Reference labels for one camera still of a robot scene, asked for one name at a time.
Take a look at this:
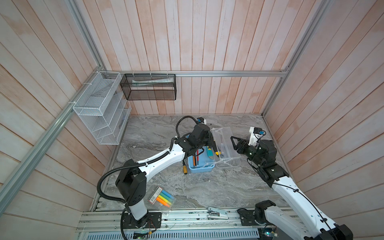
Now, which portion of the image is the teal handled tool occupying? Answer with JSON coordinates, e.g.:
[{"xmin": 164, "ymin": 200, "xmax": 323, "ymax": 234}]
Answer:
[{"xmin": 207, "ymin": 148, "xmax": 214, "ymax": 160}]

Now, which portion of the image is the white wire mesh shelf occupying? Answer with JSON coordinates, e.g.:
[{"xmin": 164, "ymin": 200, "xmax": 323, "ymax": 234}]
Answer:
[{"xmin": 73, "ymin": 72, "xmax": 132, "ymax": 145}]

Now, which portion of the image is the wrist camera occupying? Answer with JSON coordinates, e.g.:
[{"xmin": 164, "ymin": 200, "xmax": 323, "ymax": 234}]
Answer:
[
  {"xmin": 249, "ymin": 127, "xmax": 266, "ymax": 147},
  {"xmin": 197, "ymin": 117, "xmax": 207, "ymax": 125}
]

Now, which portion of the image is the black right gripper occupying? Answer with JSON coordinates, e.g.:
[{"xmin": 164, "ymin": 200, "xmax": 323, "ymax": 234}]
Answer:
[{"xmin": 231, "ymin": 135, "xmax": 263, "ymax": 168}]

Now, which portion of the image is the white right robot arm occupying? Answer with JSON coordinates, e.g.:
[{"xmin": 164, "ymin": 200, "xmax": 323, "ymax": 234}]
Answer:
[{"xmin": 231, "ymin": 136, "xmax": 353, "ymax": 240}]

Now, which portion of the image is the white stapler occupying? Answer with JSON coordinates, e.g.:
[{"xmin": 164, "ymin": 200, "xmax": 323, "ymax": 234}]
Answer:
[{"xmin": 207, "ymin": 207, "xmax": 229, "ymax": 220}]

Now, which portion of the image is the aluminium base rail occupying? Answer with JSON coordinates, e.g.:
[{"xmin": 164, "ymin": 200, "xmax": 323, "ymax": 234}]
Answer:
[{"xmin": 76, "ymin": 206, "xmax": 325, "ymax": 233}]

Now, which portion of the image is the highlighter pack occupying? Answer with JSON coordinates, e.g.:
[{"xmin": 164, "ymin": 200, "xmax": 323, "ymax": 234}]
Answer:
[{"xmin": 148, "ymin": 186, "xmax": 176, "ymax": 210}]

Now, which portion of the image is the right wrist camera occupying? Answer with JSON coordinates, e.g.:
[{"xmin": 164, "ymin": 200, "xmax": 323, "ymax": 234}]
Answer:
[{"xmin": 249, "ymin": 127, "xmax": 266, "ymax": 147}]

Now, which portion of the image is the light blue tool box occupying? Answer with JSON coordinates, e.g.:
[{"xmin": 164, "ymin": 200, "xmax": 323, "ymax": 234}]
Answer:
[{"xmin": 186, "ymin": 140, "xmax": 215, "ymax": 174}]

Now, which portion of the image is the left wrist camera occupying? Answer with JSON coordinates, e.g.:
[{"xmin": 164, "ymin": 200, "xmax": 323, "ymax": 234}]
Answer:
[{"xmin": 197, "ymin": 117, "xmax": 207, "ymax": 125}]

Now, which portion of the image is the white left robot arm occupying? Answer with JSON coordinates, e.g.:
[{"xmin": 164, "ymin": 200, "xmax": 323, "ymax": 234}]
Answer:
[{"xmin": 115, "ymin": 123, "xmax": 215, "ymax": 221}]

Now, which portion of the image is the black mesh wall basket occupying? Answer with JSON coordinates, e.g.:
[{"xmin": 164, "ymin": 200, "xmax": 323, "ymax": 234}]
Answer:
[{"xmin": 120, "ymin": 73, "xmax": 177, "ymax": 101}]

